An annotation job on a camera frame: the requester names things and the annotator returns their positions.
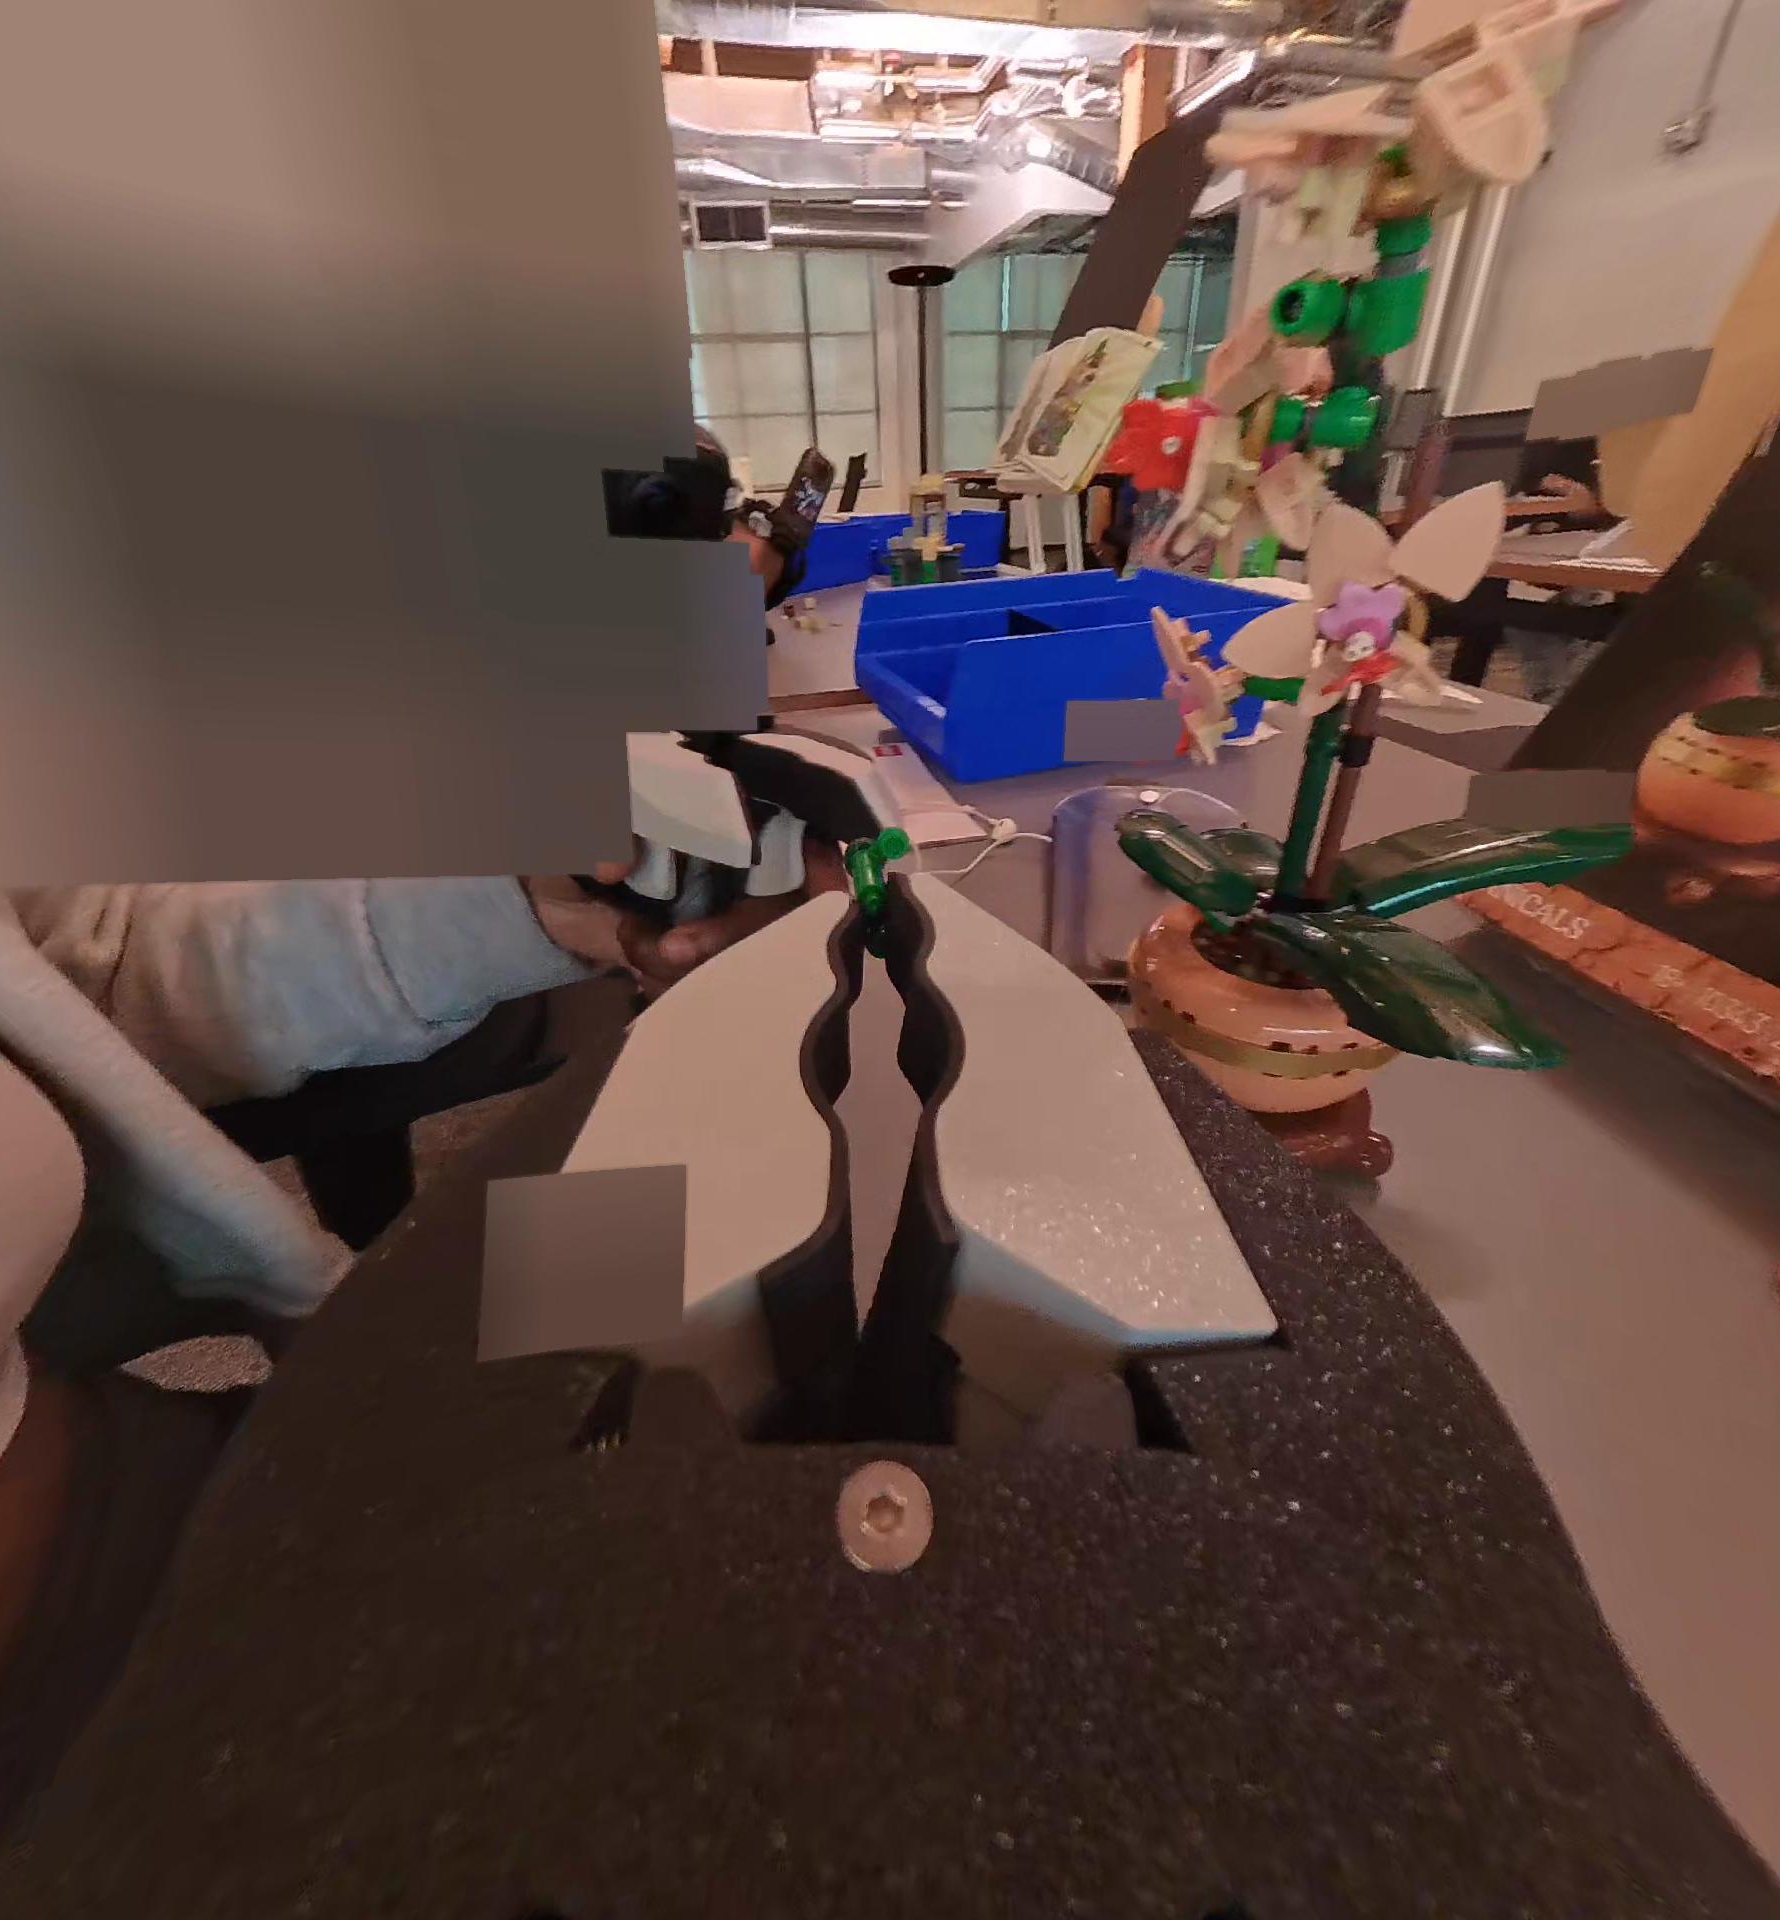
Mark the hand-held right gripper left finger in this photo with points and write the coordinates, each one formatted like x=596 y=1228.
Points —
x=741 y=1081

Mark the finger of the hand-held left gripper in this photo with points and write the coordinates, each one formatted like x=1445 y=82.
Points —
x=688 y=802
x=808 y=810

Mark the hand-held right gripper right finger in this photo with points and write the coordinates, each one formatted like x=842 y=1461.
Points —
x=1085 y=1171

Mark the green brick stem piece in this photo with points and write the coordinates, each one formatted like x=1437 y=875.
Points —
x=873 y=871

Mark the toy brick orchid plant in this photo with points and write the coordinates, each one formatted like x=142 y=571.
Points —
x=1250 y=1035

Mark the grey desk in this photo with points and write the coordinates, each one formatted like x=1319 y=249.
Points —
x=1580 y=1351

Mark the person's left hand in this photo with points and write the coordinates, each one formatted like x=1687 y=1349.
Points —
x=680 y=938

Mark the printed paper bag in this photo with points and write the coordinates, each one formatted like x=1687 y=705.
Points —
x=929 y=824

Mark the large blue plastic bin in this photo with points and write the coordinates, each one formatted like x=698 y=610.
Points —
x=980 y=674

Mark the small blue plastic bin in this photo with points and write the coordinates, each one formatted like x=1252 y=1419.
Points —
x=844 y=548

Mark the clear plastic tray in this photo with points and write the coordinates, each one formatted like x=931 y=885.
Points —
x=1100 y=885

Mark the small brick building model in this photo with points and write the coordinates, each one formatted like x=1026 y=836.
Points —
x=923 y=541

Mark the black floor lamp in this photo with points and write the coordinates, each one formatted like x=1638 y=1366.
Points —
x=923 y=374

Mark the open instruction booklet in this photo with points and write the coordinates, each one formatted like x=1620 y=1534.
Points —
x=1085 y=399

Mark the black slanted board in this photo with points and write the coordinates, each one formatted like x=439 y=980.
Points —
x=1130 y=225

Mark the black orchid picture box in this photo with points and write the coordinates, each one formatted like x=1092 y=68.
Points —
x=1730 y=674

